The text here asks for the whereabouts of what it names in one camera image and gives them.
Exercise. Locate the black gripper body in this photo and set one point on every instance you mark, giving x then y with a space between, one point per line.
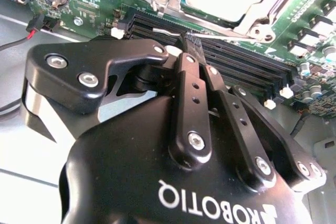
131 182

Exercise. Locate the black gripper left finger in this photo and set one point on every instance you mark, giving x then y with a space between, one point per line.
76 64

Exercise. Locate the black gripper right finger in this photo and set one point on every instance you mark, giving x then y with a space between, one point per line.
241 132

